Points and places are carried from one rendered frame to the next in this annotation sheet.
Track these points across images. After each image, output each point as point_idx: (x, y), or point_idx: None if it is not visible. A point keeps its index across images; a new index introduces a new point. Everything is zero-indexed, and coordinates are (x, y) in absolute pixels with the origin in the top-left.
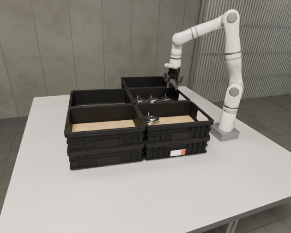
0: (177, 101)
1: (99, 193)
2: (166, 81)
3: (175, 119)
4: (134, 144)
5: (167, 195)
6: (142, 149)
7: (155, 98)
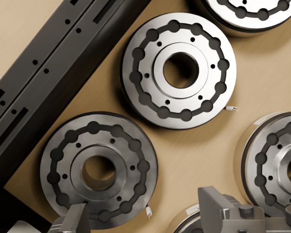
0: (3, 90)
1: None
2: (276, 221)
3: (2, 26)
4: None
5: None
6: None
7: None
